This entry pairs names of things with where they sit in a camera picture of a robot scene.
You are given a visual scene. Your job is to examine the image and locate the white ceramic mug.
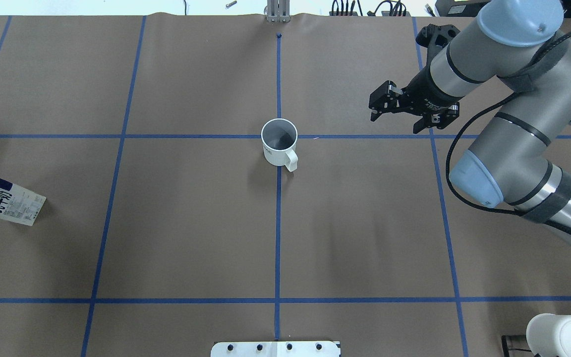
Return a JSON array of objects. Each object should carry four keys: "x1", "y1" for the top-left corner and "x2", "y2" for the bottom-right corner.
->
[{"x1": 260, "y1": 118, "x2": 298, "y2": 172}]

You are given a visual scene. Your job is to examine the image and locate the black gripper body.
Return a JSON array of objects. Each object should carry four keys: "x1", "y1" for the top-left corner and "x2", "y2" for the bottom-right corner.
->
[{"x1": 369, "y1": 80, "x2": 460, "y2": 129}]

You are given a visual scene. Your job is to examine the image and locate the white mug on rack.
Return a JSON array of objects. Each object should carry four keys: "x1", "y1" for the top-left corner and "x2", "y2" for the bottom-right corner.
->
[{"x1": 525, "y1": 313, "x2": 571, "y2": 357}]

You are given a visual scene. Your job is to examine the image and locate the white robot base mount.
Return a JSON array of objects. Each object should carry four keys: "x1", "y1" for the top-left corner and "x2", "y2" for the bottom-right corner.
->
[{"x1": 210, "y1": 341, "x2": 342, "y2": 357}]

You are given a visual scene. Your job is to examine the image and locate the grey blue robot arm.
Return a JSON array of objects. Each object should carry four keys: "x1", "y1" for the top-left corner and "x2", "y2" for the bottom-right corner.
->
[{"x1": 368, "y1": 0, "x2": 571, "y2": 246}]

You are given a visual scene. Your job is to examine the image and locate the black wire mug rack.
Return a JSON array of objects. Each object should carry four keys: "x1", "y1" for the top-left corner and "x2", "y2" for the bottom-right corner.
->
[{"x1": 501, "y1": 335, "x2": 537, "y2": 357}]

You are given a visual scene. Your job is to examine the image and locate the blue white milk carton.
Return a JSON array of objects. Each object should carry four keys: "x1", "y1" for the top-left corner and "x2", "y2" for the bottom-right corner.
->
[{"x1": 0, "y1": 178, "x2": 46, "y2": 226}]

